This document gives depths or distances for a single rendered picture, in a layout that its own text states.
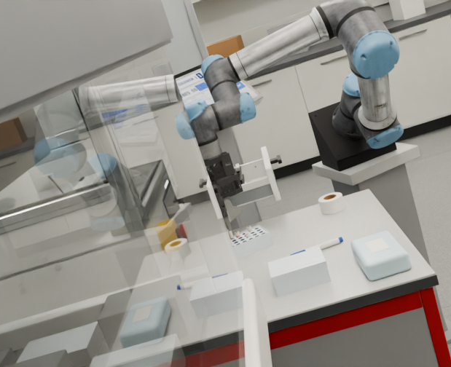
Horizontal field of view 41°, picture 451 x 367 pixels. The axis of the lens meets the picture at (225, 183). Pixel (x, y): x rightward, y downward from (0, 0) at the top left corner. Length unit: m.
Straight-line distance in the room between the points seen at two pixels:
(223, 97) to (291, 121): 3.26
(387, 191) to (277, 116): 2.75
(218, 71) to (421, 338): 0.84
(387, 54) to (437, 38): 3.44
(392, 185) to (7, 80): 1.97
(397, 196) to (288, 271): 0.94
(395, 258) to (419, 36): 3.77
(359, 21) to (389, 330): 0.77
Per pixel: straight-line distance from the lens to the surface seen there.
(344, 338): 1.35
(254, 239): 1.64
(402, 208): 2.24
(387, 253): 1.34
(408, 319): 1.36
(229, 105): 1.59
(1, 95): 0.28
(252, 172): 2.04
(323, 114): 2.21
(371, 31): 1.60
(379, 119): 1.89
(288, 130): 4.87
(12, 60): 0.31
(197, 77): 2.83
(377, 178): 2.16
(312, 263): 1.36
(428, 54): 5.02
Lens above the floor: 1.37
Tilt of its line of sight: 15 degrees down
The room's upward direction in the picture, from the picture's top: 19 degrees counter-clockwise
